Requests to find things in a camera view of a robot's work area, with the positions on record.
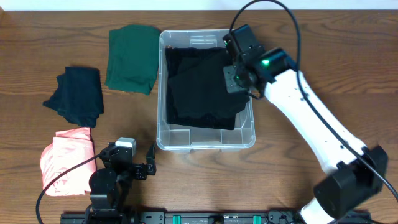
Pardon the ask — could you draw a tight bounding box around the clear plastic storage bin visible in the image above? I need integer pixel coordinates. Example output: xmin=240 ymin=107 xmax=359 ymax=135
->
xmin=157 ymin=29 xmax=256 ymax=152

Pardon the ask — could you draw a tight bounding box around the black sparkly towel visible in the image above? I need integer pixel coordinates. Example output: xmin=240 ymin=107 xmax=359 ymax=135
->
xmin=165 ymin=47 xmax=245 ymax=130

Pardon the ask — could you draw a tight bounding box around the black cloth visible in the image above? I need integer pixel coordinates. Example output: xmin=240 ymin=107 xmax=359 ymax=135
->
xmin=167 ymin=48 xmax=249 ymax=119

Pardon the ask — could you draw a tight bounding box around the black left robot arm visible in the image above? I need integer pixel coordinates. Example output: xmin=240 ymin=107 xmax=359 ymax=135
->
xmin=83 ymin=142 xmax=157 ymax=224

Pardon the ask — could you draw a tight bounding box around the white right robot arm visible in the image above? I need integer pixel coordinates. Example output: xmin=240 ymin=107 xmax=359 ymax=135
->
xmin=223 ymin=25 xmax=388 ymax=223

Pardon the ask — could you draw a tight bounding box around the folded pink cloth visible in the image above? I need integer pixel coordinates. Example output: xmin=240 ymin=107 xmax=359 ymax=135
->
xmin=40 ymin=128 xmax=96 ymax=197

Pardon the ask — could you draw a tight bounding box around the folded dark navy cloth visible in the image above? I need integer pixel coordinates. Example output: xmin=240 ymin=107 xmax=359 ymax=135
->
xmin=43 ymin=67 xmax=104 ymax=128

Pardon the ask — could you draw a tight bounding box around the folded green cloth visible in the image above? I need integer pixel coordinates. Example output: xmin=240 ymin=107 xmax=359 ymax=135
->
xmin=105 ymin=24 xmax=160 ymax=95

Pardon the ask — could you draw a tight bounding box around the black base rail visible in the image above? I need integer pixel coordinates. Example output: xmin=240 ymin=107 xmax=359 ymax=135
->
xmin=60 ymin=210 xmax=373 ymax=224

